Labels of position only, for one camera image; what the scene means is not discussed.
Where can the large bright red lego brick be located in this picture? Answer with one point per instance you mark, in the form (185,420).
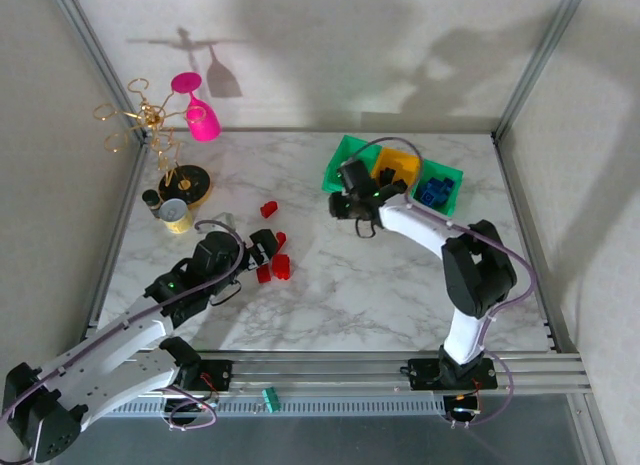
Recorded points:
(281,266)

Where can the blue lego brick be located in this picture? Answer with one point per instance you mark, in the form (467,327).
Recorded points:
(450,185)
(430,197)
(439,184)

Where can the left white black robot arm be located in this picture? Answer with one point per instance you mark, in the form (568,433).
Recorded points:
(115,355)

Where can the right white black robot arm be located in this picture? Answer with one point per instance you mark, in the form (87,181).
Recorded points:
(465,335)

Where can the green plastic bin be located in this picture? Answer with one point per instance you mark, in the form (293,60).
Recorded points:
(335,177)
(452,200)

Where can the yellow plastic bin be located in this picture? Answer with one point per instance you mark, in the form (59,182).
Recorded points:
(407,165)

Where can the yellow can silver lid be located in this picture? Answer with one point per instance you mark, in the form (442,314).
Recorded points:
(176,220)

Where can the small black bottle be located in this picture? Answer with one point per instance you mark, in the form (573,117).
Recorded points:
(150,199)

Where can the pink plastic wine glass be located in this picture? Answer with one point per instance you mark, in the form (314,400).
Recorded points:
(202,125)

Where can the green terminal connector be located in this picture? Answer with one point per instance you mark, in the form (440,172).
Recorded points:
(270,400)

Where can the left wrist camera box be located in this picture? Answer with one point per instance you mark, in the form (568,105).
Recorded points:
(227,219)

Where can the aluminium side rail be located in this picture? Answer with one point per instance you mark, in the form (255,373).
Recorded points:
(515,195)
(123,220)

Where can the aluminium mounting rail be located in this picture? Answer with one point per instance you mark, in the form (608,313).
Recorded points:
(325,372)

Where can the aluminium frame post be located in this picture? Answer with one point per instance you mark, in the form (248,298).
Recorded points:
(102,60)
(538,60)

